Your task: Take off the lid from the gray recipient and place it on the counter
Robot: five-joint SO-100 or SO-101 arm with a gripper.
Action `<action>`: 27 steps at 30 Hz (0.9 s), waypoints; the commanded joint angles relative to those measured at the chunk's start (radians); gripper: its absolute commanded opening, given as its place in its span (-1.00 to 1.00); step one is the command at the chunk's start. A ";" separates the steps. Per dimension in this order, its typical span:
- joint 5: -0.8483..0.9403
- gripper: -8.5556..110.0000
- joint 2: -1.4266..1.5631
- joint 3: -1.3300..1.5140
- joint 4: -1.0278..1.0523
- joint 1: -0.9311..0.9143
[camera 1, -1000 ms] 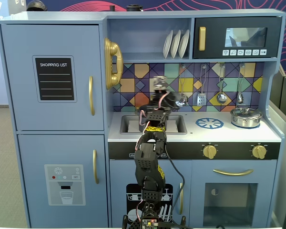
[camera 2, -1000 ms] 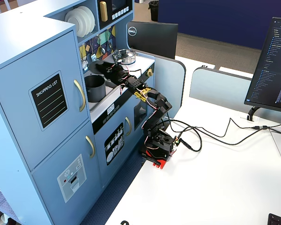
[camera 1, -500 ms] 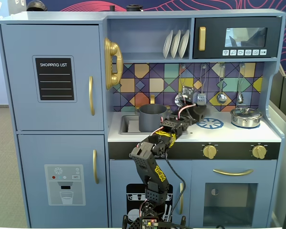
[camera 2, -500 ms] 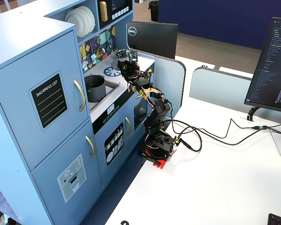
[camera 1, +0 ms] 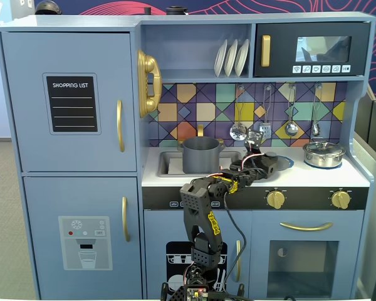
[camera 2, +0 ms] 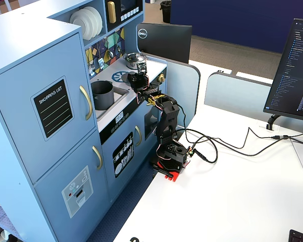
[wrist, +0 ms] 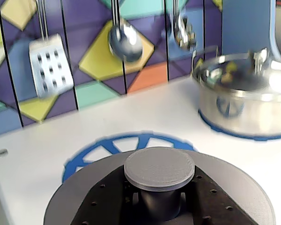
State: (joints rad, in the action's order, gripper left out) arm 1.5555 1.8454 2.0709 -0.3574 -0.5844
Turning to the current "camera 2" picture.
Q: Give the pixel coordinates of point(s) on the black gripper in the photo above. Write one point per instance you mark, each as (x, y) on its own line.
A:
(134, 80)

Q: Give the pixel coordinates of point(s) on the gray pot lid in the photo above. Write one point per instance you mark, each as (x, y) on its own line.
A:
(125, 77)

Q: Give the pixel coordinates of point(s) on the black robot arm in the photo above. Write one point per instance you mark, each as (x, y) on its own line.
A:
(169, 118)

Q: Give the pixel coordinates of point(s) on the stainless steel pot lid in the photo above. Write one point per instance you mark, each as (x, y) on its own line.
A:
(132, 57)

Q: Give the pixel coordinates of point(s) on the gold stove knob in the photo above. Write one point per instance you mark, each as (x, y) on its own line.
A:
(161, 78)

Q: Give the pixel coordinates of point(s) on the gray cooking pot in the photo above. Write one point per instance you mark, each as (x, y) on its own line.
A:
(103, 99)

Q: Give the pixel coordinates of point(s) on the metal toy ladle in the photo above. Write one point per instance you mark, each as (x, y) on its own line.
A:
(111, 54)

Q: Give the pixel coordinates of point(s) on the metal toy slotted spatula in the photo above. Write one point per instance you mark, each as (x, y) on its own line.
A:
(101, 63)

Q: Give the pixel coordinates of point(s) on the metal toy skimmer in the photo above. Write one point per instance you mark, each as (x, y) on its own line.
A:
(91, 68)

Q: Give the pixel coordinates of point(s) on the tall light blue desk divider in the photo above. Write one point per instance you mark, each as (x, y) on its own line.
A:
(184, 83)

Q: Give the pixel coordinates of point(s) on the black Dell monitor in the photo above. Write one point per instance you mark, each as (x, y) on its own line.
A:
(166, 41)

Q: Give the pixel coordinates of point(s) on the white plate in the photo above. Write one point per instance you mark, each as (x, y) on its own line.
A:
(99, 19)
(92, 21)
(78, 24)

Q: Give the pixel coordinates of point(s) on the black trash can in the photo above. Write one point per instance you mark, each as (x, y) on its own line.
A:
(166, 11)

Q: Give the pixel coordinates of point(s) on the red table clamp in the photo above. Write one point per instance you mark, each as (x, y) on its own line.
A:
(172, 175)

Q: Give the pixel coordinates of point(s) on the low light blue desk divider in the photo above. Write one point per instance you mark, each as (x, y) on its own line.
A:
(237, 95)

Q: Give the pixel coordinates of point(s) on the blue toy kitchen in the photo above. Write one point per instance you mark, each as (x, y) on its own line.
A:
(53, 151)

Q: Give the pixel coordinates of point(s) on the monitor with lit screen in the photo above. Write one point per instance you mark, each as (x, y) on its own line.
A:
(291, 73)

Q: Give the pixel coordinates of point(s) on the small black round object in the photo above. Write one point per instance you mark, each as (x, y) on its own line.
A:
(134, 239)

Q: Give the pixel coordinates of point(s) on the black keyboard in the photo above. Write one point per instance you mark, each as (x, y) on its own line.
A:
(301, 237)

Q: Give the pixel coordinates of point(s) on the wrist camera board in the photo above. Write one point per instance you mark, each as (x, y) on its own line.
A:
(141, 67)

